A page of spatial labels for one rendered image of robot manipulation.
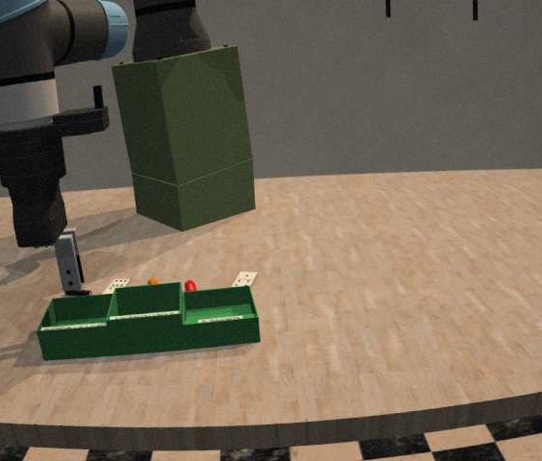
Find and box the white domino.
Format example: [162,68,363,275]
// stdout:
[232,272,258,289]
[103,279,131,294]

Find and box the green three-compartment bin rack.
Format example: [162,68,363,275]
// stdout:
[37,282,260,361]

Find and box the red battery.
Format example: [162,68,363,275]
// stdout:
[185,280,197,292]

